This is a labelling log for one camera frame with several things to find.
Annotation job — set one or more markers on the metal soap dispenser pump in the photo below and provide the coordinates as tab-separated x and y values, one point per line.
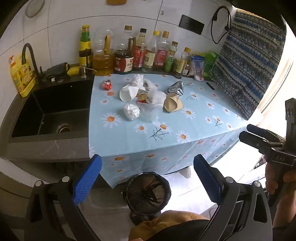
83	71

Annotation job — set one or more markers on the yellow sponge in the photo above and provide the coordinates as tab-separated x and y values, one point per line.
74	70

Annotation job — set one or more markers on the black kitchen sink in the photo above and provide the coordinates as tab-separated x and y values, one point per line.
53	109

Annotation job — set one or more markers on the black faucet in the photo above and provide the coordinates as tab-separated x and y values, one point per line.
32	60

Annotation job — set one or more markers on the person's right hand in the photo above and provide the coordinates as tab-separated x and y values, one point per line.
269	178

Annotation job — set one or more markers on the yellow hanging board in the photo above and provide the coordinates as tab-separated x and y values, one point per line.
116	1

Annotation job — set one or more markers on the clear bottle cream label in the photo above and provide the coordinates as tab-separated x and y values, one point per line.
150	56

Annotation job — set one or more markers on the foil ball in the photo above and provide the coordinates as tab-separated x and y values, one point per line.
131	112

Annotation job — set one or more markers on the yellow cap spice bottle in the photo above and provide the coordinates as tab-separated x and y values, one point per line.
181	64

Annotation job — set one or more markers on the red yellow paper wrapper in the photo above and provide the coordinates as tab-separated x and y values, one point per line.
141	99

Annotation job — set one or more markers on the yellow dish soap bottle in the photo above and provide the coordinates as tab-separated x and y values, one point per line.
22	78

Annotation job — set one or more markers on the black wall socket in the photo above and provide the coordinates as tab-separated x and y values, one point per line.
192	24

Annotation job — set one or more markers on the dark soy sauce jug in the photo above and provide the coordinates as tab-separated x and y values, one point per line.
123	63

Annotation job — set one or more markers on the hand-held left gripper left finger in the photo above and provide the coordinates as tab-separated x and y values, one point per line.
87	178

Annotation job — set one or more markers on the clear plastic cup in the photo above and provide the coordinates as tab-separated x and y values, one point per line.
150	113

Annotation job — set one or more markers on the crushed white paper bowl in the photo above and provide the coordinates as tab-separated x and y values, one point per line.
156	96

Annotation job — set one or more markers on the silver foil bag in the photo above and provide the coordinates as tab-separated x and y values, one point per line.
175	88

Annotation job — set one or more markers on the person's right forearm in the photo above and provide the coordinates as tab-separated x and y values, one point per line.
286	213

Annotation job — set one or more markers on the small white red packet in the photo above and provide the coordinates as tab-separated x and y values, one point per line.
199	78

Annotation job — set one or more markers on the black cap red label bottle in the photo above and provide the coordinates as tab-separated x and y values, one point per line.
139	54

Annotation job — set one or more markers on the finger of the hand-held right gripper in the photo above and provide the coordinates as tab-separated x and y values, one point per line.
255	129
249	139

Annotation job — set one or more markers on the brown paper cup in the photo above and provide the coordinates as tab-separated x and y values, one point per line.
173	103

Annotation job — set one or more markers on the green pepper oil bottle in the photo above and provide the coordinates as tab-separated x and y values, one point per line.
171	60

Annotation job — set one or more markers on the clear cooking oil jug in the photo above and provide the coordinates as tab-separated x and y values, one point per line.
103	62

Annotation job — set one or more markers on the red candy wrapper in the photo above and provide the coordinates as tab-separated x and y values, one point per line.
106	84

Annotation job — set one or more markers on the mustard fleece clothing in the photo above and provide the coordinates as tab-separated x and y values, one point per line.
161	220

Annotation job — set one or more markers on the black marker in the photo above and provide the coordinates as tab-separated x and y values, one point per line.
210	85

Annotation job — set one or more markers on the white plastic wrap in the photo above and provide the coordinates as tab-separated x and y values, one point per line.
151	84

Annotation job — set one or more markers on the green label sauce bottle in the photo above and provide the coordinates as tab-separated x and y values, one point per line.
85	46

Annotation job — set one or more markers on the clear bottle red label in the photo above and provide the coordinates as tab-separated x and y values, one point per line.
161	55

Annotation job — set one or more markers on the white table leg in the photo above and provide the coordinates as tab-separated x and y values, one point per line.
186	172

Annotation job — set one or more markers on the blue patterned cloth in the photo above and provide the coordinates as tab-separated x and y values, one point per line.
247	62

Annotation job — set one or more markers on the white paper cup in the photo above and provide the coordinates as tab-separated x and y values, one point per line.
128	93

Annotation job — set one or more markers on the green plastic bag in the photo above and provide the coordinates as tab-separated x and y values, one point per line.
211	62

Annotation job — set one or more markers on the light blue daisy tablecloth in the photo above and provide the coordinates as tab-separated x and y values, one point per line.
185	115

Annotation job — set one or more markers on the trash bin with black bag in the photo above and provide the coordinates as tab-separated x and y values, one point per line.
145	194

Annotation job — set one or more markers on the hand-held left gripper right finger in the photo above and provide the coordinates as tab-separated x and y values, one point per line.
205	178

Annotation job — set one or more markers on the blue white plastic bag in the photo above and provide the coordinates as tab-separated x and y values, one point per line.
197	64

